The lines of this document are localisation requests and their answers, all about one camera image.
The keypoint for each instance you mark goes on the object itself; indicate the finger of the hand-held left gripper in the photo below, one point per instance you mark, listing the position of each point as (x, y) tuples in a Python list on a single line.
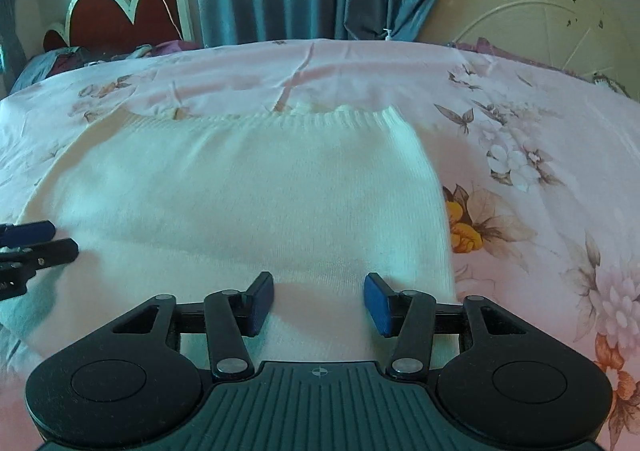
[(35, 231), (55, 251)]

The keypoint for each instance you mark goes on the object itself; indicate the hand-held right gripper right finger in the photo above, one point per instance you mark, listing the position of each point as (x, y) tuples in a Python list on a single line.
[(377, 303)]

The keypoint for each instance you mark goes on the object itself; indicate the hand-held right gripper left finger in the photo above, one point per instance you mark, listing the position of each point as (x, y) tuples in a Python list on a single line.
[(261, 303)]

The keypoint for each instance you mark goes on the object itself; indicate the white knitted sweater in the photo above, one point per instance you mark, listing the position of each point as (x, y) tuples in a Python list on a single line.
[(225, 196)]

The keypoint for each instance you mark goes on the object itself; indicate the blue pillow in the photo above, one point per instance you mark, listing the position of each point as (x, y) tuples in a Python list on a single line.
[(45, 63)]

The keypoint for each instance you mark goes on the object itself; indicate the pink floral bed sheet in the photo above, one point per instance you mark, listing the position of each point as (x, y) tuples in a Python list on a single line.
[(525, 121)]

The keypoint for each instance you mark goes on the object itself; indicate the red heart-shaped headboard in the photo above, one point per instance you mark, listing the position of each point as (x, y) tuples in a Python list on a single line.
[(150, 13)]

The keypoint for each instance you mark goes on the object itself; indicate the purple cloth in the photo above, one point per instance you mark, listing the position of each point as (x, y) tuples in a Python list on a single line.
[(500, 53)]

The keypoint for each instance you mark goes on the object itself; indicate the cream round headboard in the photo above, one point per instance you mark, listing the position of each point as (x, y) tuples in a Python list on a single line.
[(525, 31)]

